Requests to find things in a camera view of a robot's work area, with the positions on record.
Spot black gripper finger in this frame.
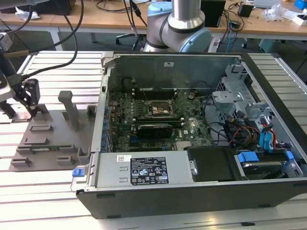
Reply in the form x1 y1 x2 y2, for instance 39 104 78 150
16 78 40 117
0 100 15 119

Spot CPU socket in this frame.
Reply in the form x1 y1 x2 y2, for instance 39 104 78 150
146 98 175 118

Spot grey parts rack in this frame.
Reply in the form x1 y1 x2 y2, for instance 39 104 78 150
8 90 98 172

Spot crumpled white paper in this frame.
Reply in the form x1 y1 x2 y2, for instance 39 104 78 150
14 6 42 22

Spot green RAM stick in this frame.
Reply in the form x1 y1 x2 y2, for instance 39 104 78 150
29 146 62 152

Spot large black box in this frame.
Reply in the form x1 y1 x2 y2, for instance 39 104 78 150
0 0 77 15

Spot grey case latch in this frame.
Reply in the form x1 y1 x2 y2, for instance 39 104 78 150
100 51 116 68

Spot blue case latch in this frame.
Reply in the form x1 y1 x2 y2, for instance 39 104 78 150
71 168 86 178

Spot light wooden desk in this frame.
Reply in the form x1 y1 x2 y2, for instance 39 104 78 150
0 0 307 51

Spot silver power supply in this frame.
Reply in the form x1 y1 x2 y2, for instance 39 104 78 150
86 150 195 193

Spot black office chair base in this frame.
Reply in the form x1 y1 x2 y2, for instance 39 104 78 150
115 33 147 51

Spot black RAM slot row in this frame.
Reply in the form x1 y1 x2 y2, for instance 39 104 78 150
132 115 185 128
132 88 178 100

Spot black graphics card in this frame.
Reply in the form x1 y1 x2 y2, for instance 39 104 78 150
136 123 174 140

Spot silver chipset heatsink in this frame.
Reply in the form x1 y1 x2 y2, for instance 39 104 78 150
177 140 193 151

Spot green motherboard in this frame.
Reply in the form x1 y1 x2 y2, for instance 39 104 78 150
107 89 214 153

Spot white power strip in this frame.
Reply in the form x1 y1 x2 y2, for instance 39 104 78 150
208 37 222 53

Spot black plastic shroud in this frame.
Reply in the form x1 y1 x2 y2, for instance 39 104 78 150
186 146 238 183

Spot black open PC case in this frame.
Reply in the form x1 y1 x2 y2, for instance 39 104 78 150
71 51 307 220

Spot silver metal drive cage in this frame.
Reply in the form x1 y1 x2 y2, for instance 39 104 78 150
211 64 276 125

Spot black tower box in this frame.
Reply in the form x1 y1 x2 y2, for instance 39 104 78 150
201 0 226 28

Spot hard disk in blue carrier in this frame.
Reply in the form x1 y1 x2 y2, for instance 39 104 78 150
235 149 295 181

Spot small black box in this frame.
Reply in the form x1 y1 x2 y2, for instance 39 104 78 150
237 2 254 18

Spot teal box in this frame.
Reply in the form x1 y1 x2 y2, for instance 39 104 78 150
258 38 279 54

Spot grey laptop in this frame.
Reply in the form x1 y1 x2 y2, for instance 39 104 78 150
253 0 282 8

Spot clear plastic bag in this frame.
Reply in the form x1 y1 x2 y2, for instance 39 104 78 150
260 4 292 23

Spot white cardboard box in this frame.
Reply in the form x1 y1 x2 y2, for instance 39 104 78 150
291 13 307 26

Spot blue box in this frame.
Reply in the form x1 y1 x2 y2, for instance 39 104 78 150
294 0 307 11

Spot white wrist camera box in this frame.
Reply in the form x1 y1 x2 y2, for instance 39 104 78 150
0 71 13 102

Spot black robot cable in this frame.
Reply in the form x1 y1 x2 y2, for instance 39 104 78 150
14 0 85 80

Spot black wire bundle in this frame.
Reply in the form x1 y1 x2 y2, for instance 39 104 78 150
202 94 232 146

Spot red and yellow wires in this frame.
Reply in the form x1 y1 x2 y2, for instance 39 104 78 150
229 126 261 146

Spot blue flat wire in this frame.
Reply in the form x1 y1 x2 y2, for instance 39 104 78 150
260 123 277 154

